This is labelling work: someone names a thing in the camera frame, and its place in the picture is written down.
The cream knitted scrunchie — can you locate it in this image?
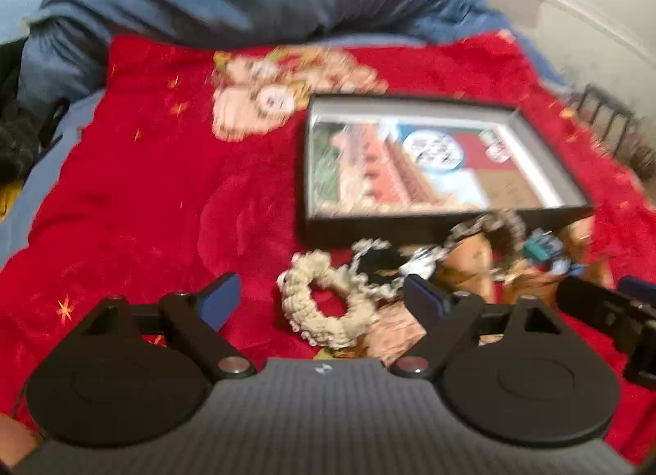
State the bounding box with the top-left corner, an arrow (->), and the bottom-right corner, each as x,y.
277,252 -> 381,347

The dark metal stool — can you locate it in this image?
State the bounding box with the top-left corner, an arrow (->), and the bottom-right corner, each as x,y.
569,84 -> 647,158

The brown scrunchie with cream trim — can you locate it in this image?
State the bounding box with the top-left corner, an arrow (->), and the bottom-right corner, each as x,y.
443,211 -> 526,261

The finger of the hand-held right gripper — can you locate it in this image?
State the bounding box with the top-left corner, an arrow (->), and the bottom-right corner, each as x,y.
617,275 -> 656,306
557,277 -> 636,337

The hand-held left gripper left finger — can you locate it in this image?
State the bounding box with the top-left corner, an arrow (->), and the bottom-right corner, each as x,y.
77,272 -> 257,379

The red bear printed blanket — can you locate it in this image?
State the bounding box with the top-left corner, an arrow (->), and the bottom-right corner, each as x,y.
0,31 -> 656,466

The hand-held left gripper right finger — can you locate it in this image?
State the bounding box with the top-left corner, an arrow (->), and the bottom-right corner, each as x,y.
392,274 -> 562,379

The black scrunchie with cream trim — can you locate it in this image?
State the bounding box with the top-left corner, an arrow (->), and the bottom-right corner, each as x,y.
351,238 -> 411,301

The dark cloth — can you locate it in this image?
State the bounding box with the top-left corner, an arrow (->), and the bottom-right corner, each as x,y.
0,39 -> 68,179

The small white hair accessory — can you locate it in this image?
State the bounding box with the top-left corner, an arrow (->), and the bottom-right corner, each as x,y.
404,247 -> 442,277

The black shallow cardboard box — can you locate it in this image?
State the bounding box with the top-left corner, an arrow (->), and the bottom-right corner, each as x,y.
296,93 -> 595,250

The colourful illustrated book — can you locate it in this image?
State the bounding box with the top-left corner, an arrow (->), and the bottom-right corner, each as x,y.
310,119 -> 551,212

